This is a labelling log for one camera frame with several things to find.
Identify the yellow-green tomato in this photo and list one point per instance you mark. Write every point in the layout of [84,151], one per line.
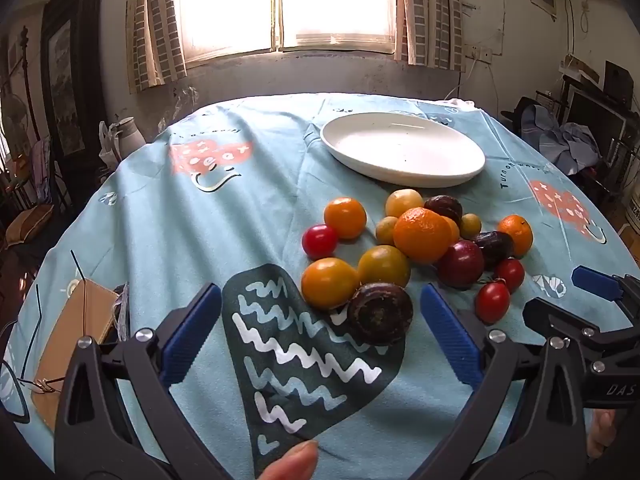
[384,265]

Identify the person's left hand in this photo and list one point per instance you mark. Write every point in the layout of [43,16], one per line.
[292,462]

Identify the black speaker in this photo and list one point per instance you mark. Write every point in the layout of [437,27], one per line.
[619,82]

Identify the brown cardboard notebook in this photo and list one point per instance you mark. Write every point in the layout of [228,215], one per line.
[70,340]

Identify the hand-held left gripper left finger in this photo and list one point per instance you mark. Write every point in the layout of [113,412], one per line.
[192,325]

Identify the checked curtain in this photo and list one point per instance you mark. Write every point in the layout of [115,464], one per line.
[432,15]
[155,25]

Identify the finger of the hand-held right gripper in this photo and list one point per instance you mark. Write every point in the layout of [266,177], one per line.
[595,282]
[560,315]

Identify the white cloth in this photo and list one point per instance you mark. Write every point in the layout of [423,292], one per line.
[457,102]

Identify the white wall outlet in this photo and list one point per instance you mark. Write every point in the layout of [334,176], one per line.
[479,54]

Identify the white bucket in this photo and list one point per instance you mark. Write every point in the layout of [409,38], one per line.
[634,215]

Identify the red cherry tomato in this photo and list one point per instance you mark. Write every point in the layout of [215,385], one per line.
[511,274]
[492,301]
[320,240]

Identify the window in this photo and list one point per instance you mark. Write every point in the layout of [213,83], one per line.
[280,5]

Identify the large orange mandarin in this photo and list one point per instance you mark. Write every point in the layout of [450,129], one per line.
[422,235]

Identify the orange-yellow tomato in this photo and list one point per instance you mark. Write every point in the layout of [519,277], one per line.
[330,282]

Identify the black framed picture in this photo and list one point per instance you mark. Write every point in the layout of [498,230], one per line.
[67,85]

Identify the white jug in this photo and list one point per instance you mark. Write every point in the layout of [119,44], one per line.
[129,137]

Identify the white oval plate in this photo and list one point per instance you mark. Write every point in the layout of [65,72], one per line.
[405,147]

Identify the eyeglasses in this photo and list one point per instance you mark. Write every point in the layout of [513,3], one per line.
[20,400]

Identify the person's right hand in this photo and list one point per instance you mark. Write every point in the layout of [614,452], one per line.
[602,435]

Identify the round yellow fruit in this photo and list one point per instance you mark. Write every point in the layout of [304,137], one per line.
[404,201]

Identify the blue clothes pile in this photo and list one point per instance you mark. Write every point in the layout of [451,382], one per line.
[565,140]

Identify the small yellow-green fruit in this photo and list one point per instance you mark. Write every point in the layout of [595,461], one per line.
[471,225]
[386,230]

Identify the small orange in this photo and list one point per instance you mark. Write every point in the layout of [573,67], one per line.
[454,230]
[517,234]
[345,217]

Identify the dark red plum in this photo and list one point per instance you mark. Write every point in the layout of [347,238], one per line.
[461,263]

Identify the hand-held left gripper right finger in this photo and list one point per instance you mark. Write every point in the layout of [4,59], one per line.
[450,330]

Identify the black monitor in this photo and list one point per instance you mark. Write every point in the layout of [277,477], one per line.
[595,115]

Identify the large dark water chestnut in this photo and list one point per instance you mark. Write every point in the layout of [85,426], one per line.
[380,312]

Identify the chair with brown cushion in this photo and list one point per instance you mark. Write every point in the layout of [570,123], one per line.
[30,222]

